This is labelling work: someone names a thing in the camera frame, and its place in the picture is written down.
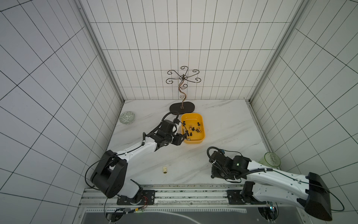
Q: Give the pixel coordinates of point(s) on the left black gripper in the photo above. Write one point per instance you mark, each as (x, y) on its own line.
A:
(178, 141)

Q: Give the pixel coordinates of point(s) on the aluminium mounting rail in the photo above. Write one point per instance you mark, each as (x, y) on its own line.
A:
(196, 196)

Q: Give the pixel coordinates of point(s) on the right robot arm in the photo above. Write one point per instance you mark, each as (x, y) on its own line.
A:
(316, 194)

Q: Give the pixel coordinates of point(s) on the metal jewelry stand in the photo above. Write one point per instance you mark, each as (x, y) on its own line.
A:
(183, 107)

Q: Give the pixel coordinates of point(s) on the green glass cup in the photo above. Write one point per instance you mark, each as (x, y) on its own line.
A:
(271, 160)

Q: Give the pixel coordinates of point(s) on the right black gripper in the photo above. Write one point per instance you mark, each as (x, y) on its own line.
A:
(217, 165)

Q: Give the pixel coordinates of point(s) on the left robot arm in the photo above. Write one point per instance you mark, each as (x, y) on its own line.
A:
(110, 174)

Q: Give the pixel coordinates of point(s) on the yellow plastic storage box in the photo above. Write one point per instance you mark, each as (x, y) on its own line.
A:
(193, 127)

